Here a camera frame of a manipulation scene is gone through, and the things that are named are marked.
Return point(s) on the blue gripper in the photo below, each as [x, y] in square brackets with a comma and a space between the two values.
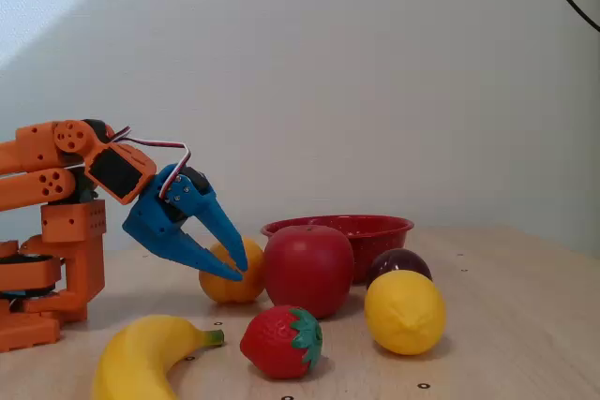
[157, 224]

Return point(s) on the yellow toy lemon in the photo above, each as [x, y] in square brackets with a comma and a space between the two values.
[403, 311]

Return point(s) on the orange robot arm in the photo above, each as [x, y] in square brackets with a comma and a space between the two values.
[33, 184]

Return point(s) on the red speckled bowl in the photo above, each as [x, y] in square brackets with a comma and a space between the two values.
[375, 241]

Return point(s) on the orange toy peach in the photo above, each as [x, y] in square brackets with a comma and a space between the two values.
[234, 291]

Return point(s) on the red toy apple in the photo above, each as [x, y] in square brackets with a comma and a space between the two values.
[304, 269]

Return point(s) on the red toy strawberry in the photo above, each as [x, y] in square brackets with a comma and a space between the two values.
[272, 344]

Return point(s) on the yellow toy banana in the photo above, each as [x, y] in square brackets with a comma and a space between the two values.
[140, 353]

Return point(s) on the dark purple toy plum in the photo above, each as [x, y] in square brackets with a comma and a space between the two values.
[398, 262]

